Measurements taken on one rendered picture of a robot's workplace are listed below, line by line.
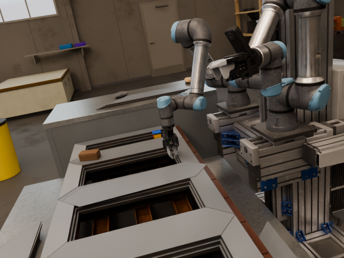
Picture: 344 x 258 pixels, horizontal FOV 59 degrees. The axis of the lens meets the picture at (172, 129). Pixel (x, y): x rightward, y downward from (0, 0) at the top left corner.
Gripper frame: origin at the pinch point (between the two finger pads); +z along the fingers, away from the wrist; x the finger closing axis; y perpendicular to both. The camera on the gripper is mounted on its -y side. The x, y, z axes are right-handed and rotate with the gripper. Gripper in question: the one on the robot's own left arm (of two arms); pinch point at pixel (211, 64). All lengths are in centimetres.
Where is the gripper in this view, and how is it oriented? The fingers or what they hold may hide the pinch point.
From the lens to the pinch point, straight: 95.2
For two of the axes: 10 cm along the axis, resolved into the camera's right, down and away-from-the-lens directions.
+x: -5.9, -0.5, 8.0
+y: 2.4, 9.4, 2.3
